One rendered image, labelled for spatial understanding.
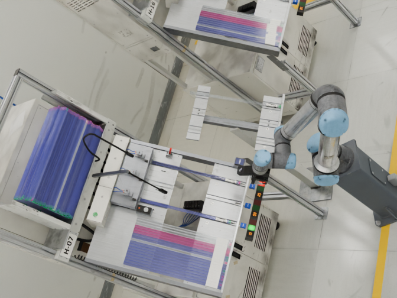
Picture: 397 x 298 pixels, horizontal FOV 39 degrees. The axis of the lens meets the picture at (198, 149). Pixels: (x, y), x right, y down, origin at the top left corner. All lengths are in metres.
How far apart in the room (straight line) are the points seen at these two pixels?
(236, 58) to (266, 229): 1.15
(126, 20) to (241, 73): 0.80
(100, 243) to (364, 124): 1.80
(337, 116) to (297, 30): 1.90
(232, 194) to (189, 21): 1.12
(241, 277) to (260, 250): 0.23
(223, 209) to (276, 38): 1.10
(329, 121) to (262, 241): 1.42
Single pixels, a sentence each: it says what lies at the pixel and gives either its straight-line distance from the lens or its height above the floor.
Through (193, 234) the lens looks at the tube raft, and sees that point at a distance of 2.89.
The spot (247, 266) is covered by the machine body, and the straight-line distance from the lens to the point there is 3.44.
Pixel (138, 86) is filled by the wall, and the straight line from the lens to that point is 5.09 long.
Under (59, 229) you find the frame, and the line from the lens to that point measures 2.89.
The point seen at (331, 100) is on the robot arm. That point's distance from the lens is 2.34.
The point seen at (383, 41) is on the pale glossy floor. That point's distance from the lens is 3.99.
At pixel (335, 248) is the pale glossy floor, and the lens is 3.42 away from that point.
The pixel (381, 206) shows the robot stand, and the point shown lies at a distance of 3.19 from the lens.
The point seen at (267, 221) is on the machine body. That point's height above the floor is 0.15.
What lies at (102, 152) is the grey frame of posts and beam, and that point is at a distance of 2.97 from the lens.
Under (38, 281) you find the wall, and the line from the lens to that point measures 4.46.
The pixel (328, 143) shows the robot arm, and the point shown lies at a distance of 2.46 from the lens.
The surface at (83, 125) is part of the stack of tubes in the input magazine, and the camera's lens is 2.90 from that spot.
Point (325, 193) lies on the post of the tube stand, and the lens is 3.59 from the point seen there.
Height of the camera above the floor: 2.71
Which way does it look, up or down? 36 degrees down
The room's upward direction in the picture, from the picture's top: 58 degrees counter-clockwise
